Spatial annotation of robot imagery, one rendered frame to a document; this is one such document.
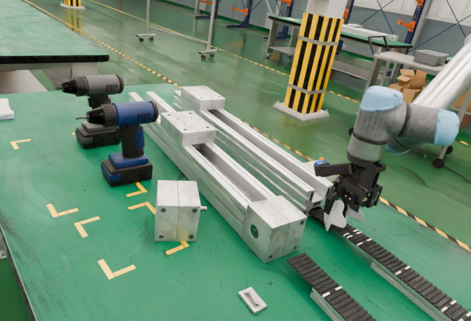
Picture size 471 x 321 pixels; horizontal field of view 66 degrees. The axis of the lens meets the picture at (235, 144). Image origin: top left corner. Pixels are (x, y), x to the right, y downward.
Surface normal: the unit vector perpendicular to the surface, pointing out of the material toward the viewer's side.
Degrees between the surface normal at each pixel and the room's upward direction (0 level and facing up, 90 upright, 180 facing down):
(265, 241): 90
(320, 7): 90
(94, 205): 0
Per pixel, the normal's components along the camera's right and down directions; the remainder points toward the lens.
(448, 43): -0.76, 0.17
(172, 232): 0.19, 0.43
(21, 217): 0.15, -0.90
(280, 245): 0.54, 0.43
